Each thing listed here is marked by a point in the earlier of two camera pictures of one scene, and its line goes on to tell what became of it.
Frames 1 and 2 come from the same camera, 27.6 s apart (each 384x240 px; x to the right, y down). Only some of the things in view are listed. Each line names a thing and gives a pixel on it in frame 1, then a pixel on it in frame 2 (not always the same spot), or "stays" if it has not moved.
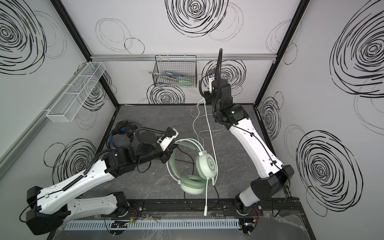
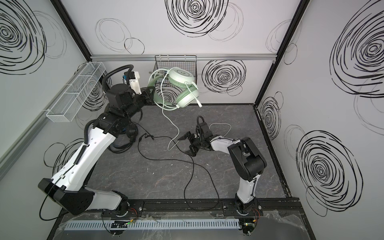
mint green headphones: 206,165 → 173,88
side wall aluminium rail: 9,156 stays
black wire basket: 179,71 stays
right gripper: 214,91 → 195,141
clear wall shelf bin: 66,107 stays
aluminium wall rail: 183,57 stays
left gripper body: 165,154 → 145,98
